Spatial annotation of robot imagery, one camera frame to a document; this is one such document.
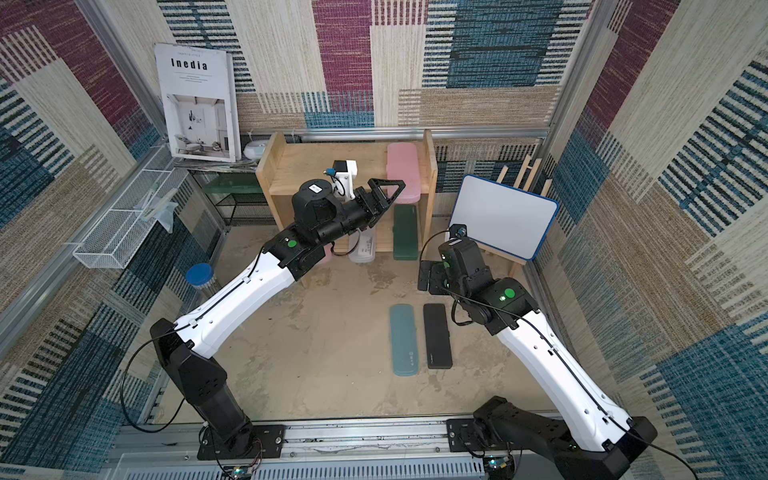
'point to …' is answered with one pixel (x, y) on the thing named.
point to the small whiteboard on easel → (503, 217)
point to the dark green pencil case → (405, 235)
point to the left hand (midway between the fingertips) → (398, 189)
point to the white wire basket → (111, 242)
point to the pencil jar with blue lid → (201, 278)
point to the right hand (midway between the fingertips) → (438, 265)
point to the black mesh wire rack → (238, 209)
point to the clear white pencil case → (365, 248)
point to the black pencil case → (437, 336)
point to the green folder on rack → (234, 183)
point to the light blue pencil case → (404, 347)
